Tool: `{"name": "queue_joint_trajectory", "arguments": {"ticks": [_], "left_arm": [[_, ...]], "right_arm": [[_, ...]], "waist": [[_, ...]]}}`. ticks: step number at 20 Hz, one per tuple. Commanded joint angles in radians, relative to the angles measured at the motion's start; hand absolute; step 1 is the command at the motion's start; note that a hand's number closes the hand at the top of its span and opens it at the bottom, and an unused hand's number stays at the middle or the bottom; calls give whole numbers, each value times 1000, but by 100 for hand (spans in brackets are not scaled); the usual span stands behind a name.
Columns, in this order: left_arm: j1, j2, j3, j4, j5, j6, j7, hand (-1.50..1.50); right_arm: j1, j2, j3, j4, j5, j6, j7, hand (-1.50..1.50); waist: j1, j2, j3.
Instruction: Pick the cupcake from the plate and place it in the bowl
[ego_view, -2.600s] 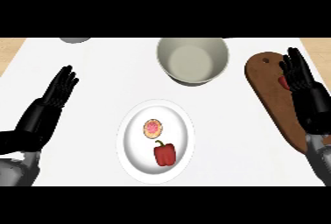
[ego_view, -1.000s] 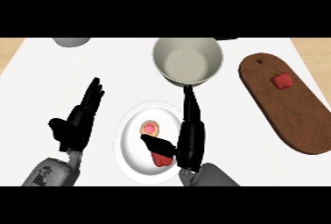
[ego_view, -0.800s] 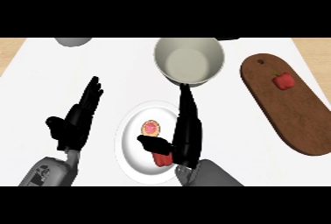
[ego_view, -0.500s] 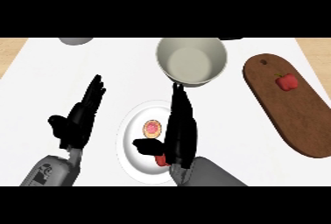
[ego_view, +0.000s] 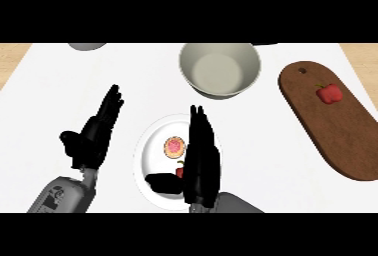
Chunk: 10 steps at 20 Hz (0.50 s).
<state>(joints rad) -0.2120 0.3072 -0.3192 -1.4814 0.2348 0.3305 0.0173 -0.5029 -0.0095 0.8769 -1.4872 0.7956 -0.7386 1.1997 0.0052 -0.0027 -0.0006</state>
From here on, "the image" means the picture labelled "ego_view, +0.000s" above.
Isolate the grey round object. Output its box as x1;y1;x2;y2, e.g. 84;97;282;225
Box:
66;43;108;52

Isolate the brown wooden cutting board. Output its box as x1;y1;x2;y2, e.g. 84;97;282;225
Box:
278;60;378;182

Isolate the red bell pepper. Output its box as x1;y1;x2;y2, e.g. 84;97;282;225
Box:
314;83;344;105

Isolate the small red pepper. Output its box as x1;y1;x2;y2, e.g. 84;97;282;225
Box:
174;160;186;179

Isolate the white round plate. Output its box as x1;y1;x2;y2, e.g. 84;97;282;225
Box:
133;113;224;212

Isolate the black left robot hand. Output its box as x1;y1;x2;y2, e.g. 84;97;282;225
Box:
59;84;125;170

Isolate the pale grey bowl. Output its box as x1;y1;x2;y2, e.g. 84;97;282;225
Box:
177;43;263;101

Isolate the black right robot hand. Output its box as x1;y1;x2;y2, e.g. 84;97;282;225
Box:
145;104;223;209

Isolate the pink frosted cupcake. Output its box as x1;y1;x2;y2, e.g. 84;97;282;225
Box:
162;136;187;159

